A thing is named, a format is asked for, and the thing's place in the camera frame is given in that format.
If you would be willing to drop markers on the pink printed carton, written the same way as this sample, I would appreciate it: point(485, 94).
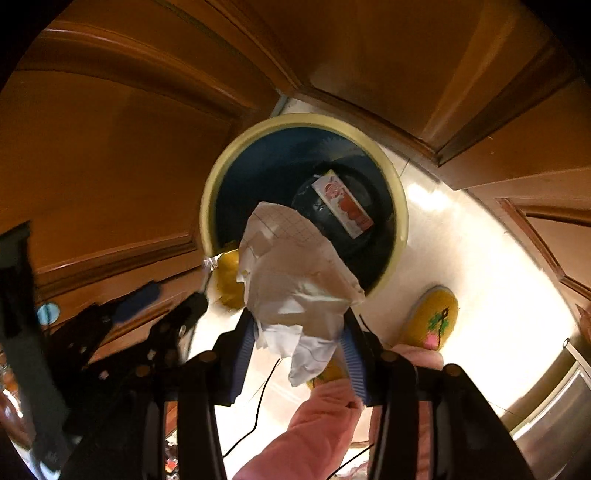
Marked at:
point(344, 205)

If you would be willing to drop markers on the yellow rounded object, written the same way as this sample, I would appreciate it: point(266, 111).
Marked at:
point(228, 277)

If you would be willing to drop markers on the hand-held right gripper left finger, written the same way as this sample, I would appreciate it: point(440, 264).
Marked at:
point(244, 364)

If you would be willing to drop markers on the person's pink trouser leg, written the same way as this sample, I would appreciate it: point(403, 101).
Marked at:
point(420, 355)
point(300, 438)

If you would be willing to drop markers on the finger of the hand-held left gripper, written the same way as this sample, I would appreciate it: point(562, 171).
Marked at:
point(136, 302)
point(184, 318)

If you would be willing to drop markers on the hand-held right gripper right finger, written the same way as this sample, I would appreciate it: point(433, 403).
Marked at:
point(358, 369)

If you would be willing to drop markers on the white paper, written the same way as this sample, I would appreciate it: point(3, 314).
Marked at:
point(295, 277)

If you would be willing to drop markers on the round trash bin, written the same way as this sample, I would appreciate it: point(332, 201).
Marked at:
point(277, 161)

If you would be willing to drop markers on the yellow slipper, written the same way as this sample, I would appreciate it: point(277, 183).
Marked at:
point(434, 318)
point(323, 376)

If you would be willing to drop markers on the silver appliance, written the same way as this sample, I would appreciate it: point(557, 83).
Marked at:
point(554, 406)

